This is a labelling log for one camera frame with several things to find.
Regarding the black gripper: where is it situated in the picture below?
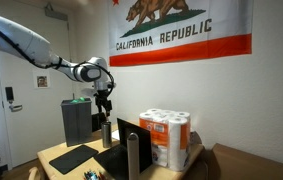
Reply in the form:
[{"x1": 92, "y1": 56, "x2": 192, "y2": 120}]
[{"x1": 94, "y1": 88, "x2": 113, "y2": 122}]

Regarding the stainless steel tumbler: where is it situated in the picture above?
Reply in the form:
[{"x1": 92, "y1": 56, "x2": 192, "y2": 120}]
[{"x1": 101, "y1": 121, "x2": 113, "y2": 149}]

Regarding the white paper sheet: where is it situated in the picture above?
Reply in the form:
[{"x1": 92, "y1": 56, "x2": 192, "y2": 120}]
[{"x1": 111, "y1": 129, "x2": 121, "y2": 141}]

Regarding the gray plastic bin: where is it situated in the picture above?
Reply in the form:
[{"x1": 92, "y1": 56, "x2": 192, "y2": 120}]
[{"x1": 60, "y1": 98, "x2": 93, "y2": 148}]

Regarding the black mouse pad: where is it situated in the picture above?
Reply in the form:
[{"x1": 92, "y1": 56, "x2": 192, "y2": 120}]
[{"x1": 48, "y1": 144, "x2": 99, "y2": 175}]

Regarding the small photo print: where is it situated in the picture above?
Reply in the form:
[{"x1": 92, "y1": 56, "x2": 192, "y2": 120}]
[{"x1": 33, "y1": 73, "x2": 51, "y2": 90}]

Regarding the paper towel roll pack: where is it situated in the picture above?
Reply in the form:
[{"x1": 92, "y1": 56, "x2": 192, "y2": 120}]
[{"x1": 138, "y1": 107, "x2": 192, "y2": 172}]

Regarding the white door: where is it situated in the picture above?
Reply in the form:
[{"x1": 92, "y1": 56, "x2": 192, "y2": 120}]
[{"x1": 0, "y1": 0, "x2": 77, "y2": 168}]

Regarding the wooden chair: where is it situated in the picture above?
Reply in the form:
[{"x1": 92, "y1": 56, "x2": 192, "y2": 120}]
[{"x1": 27, "y1": 166, "x2": 45, "y2": 180}]

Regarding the black door lock with lever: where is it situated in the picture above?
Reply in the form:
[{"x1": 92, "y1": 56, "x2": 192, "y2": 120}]
[{"x1": 4, "y1": 86, "x2": 24, "y2": 113}]

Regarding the California Republic flag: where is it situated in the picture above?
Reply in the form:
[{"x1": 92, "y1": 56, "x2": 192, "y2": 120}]
[{"x1": 108, "y1": 0, "x2": 254, "y2": 68}]

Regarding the gray door closer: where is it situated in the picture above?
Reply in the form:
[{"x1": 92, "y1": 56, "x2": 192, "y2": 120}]
[{"x1": 44, "y1": 3, "x2": 69, "y2": 22}]

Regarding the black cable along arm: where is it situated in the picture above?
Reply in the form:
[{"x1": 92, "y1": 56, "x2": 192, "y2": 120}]
[{"x1": 0, "y1": 20, "x2": 116, "y2": 91}]

